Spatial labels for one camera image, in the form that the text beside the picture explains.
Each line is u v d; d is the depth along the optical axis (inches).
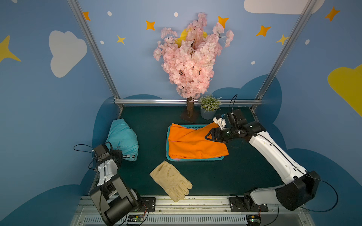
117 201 17.0
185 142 34.2
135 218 28.2
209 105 39.9
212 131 26.9
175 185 31.6
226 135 25.4
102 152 26.1
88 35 30.9
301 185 15.4
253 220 28.7
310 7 27.3
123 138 37.6
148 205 29.0
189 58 25.0
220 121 26.6
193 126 38.7
